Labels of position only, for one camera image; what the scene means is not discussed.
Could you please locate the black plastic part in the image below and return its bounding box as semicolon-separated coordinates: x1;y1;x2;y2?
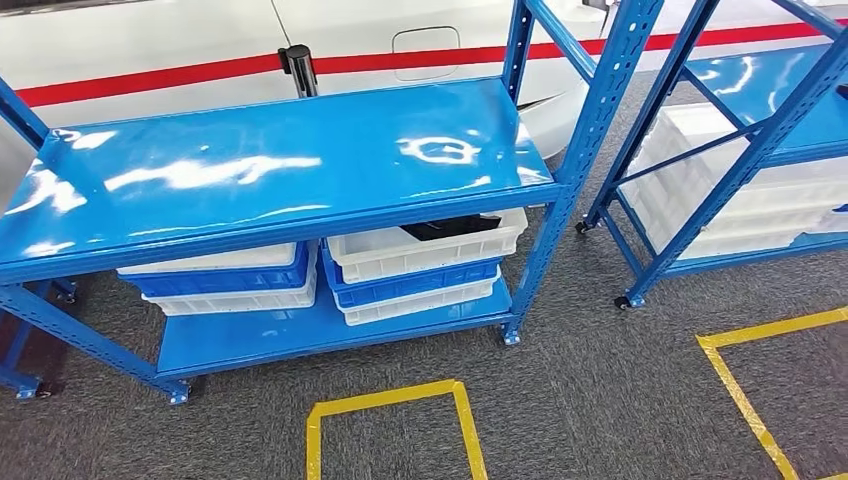
399;213;503;243

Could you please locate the yellow floor tape square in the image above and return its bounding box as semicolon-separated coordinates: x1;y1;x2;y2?
304;378;490;480
695;305;848;480

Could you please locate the white car red stripe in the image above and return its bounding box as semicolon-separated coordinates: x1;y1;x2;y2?
0;0;848;213

